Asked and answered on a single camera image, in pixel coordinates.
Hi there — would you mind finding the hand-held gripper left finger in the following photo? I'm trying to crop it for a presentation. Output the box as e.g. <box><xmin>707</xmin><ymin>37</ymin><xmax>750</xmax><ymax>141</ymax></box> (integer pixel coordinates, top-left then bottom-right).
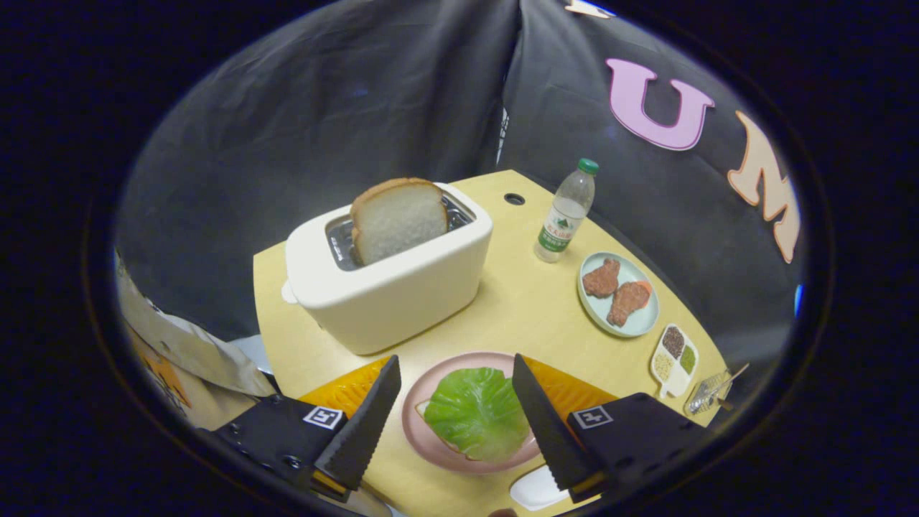
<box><xmin>197</xmin><ymin>354</ymin><xmax>403</xmax><ymax>503</ymax></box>

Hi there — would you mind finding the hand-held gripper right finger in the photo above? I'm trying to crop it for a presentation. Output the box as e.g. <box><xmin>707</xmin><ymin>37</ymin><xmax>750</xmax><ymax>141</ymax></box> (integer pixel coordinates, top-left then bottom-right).
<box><xmin>511</xmin><ymin>353</ymin><xmax>708</xmax><ymax>505</ymax></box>

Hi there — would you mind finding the green lettuce leaf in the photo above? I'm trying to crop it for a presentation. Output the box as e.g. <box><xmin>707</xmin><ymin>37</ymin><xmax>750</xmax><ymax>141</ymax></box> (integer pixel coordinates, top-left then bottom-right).
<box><xmin>424</xmin><ymin>367</ymin><xmax>531</xmax><ymax>463</ymax></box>

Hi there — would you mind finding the plain white bread slice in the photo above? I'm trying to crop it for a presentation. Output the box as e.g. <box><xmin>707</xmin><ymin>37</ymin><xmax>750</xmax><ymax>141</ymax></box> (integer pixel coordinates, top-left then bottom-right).
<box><xmin>350</xmin><ymin>177</ymin><xmax>449</xmax><ymax>266</ymax></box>

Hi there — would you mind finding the bread slice under ham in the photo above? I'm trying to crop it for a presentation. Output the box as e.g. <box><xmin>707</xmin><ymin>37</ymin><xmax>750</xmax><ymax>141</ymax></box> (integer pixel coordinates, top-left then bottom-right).
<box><xmin>415</xmin><ymin>399</ymin><xmax>464</xmax><ymax>455</ymax></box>

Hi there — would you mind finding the white plate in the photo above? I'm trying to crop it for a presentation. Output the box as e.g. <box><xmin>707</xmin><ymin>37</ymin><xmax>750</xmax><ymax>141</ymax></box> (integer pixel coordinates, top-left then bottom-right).
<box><xmin>509</xmin><ymin>465</ymin><xmax>572</xmax><ymax>512</ymax></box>

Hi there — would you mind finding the pink plate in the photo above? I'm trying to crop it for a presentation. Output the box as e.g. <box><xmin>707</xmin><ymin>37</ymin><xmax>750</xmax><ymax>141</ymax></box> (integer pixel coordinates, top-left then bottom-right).
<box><xmin>401</xmin><ymin>351</ymin><xmax>543</xmax><ymax>475</ymax></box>

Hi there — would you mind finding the cream white toaster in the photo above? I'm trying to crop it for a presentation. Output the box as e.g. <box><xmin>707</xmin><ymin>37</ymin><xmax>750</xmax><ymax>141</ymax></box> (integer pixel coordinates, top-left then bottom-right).
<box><xmin>281</xmin><ymin>182</ymin><xmax>495</xmax><ymax>356</ymax></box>

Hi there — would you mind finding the white divided dish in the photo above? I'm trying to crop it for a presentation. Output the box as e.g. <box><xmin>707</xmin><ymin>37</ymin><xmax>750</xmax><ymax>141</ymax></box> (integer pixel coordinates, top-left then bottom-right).
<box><xmin>650</xmin><ymin>323</ymin><xmax>699</xmax><ymax>399</ymax></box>

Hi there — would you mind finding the pale green plate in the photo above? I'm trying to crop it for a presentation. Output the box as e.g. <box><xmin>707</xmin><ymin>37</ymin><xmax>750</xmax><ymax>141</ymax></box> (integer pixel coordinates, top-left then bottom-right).
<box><xmin>577</xmin><ymin>251</ymin><xmax>661</xmax><ymax>338</ymax></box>

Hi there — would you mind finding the brown meat piece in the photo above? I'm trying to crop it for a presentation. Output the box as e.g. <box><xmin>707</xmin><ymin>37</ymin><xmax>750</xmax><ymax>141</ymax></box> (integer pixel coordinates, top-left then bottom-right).
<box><xmin>582</xmin><ymin>258</ymin><xmax>621</xmax><ymax>299</ymax></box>
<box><xmin>607</xmin><ymin>281</ymin><xmax>650</xmax><ymax>327</ymax></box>

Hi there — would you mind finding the clear utensil holder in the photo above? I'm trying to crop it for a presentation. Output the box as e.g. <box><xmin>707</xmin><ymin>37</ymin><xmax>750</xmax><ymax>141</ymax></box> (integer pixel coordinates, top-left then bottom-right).
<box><xmin>684</xmin><ymin>370</ymin><xmax>734</xmax><ymax>416</ymax></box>

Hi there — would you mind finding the clear plastic water bottle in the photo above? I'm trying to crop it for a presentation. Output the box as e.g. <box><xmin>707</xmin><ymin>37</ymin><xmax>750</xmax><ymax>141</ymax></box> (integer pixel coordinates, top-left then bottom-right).
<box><xmin>533</xmin><ymin>158</ymin><xmax>600</xmax><ymax>264</ymax></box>

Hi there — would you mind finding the black backdrop cloth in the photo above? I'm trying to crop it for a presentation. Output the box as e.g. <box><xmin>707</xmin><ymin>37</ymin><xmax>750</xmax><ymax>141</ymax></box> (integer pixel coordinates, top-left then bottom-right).
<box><xmin>115</xmin><ymin>0</ymin><xmax>808</xmax><ymax>374</ymax></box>

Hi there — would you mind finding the thin wooden handled utensil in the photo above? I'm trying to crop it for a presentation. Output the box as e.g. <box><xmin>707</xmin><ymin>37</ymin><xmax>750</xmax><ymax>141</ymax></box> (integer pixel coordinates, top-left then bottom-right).
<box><xmin>707</xmin><ymin>363</ymin><xmax>750</xmax><ymax>403</ymax></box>

